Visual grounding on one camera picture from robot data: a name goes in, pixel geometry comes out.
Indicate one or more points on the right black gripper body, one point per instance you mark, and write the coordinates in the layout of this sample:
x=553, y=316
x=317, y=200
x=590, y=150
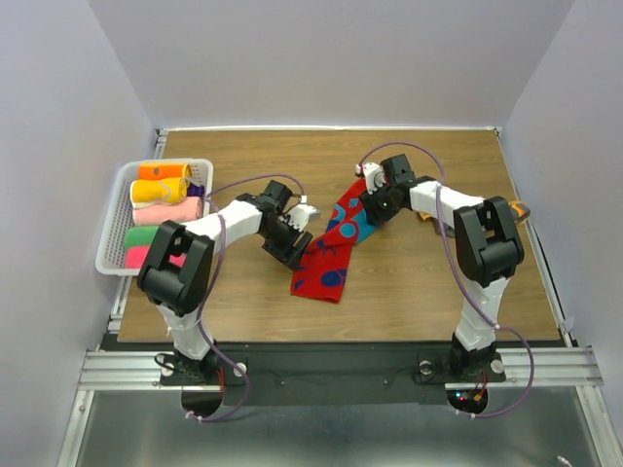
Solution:
x=380, y=205

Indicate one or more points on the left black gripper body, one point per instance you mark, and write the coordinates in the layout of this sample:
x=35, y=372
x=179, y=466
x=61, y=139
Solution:
x=279, y=239

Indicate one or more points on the teal red-trimmed towel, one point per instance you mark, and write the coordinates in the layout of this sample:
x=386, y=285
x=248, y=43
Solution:
x=323, y=271

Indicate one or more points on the yellow patterned towel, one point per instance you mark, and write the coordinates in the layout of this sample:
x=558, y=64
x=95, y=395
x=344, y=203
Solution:
x=168, y=190

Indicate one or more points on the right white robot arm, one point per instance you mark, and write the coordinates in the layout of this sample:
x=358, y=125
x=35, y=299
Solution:
x=488, y=248

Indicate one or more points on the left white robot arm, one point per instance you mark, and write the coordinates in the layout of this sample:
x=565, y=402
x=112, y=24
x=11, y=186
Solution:
x=180, y=293

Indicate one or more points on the light pink rolled towel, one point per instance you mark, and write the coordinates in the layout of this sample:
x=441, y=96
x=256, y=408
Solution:
x=190, y=209

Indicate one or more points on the purple rolled towel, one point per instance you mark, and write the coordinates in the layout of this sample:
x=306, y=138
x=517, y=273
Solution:
x=195, y=190

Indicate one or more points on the grey orange-trimmed towel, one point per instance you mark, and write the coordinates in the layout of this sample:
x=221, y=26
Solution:
x=520, y=214

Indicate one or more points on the green rolled towel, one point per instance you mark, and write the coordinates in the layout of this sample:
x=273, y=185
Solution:
x=139, y=236

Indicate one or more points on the hot pink rolled towel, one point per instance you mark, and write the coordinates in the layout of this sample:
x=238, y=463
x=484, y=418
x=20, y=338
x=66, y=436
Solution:
x=136, y=256

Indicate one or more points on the orange rolled towel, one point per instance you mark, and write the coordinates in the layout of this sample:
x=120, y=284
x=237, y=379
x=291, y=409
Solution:
x=154, y=171

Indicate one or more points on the white plastic basket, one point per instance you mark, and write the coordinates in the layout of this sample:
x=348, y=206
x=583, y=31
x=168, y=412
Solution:
x=110, y=257

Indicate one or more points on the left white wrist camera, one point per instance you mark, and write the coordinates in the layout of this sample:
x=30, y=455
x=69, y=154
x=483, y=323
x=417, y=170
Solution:
x=299, y=215

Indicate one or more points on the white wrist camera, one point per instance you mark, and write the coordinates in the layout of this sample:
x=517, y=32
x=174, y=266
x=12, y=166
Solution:
x=373, y=174
x=299, y=215

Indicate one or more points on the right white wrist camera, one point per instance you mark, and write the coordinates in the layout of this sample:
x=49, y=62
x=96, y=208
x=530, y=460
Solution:
x=373, y=174

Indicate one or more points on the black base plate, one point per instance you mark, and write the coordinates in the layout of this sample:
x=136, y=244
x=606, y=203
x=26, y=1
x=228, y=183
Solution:
x=333, y=373

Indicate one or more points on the aluminium frame rail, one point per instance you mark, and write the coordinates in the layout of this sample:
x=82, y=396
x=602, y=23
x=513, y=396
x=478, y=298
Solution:
x=119, y=371

